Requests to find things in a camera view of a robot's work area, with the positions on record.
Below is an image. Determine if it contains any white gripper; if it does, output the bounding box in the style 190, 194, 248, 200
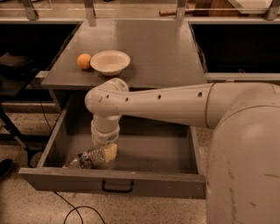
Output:
91, 123, 120, 163

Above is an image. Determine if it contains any clear plastic water bottle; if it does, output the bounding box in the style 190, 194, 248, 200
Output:
65, 146, 108, 169

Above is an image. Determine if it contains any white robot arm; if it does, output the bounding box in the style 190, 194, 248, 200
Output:
85, 78, 280, 224

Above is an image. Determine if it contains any open grey drawer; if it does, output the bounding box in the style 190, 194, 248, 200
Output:
19, 91, 206, 199

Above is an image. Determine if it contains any white bowl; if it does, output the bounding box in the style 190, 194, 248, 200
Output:
90, 50, 130, 76

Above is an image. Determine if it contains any orange fruit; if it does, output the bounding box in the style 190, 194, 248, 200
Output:
77, 53, 91, 70

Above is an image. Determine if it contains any grey metal cabinet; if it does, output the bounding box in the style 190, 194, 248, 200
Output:
43, 19, 210, 127

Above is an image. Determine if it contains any black chair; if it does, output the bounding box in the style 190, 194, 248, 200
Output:
0, 52, 39, 167

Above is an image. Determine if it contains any wooden stick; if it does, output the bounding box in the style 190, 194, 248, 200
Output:
158, 9, 195, 17

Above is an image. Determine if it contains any black drawer handle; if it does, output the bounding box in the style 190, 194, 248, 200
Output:
101, 180, 134, 194

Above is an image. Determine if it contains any black floor cable front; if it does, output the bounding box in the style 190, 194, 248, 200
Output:
53, 191, 107, 224

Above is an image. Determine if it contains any metal frame rail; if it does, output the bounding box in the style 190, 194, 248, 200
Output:
205, 73, 280, 82

